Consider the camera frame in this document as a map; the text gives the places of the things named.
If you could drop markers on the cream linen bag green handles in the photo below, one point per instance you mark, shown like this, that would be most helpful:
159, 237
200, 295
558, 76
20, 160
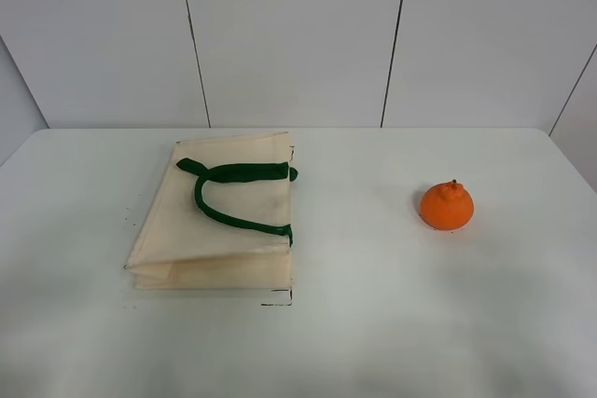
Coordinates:
221, 217

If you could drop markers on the orange mandarin fruit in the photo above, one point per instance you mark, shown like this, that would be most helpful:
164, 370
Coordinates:
447, 206

